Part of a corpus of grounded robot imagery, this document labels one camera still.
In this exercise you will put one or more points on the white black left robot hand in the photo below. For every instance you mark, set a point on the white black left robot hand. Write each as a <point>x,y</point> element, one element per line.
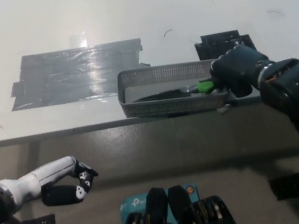
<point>25,186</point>

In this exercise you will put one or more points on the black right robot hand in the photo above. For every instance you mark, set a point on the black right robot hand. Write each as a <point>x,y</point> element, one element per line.
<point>237,71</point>

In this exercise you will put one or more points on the black tape patch on desk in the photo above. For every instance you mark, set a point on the black tape patch on desk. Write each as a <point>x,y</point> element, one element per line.
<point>212,47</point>

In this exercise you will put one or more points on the small grey tape piece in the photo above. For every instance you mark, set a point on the small grey tape piece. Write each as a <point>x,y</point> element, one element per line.
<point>225,109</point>

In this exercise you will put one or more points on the grey perforated plastic basket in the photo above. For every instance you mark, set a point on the grey perforated plastic basket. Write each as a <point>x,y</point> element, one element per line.
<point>176,104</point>

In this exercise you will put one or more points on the teal tp-link box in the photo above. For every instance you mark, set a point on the teal tp-link box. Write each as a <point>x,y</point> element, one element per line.
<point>134,202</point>

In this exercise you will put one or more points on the large grey duct tape patch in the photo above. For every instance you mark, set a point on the large grey duct tape patch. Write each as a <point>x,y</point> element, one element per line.
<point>66,81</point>

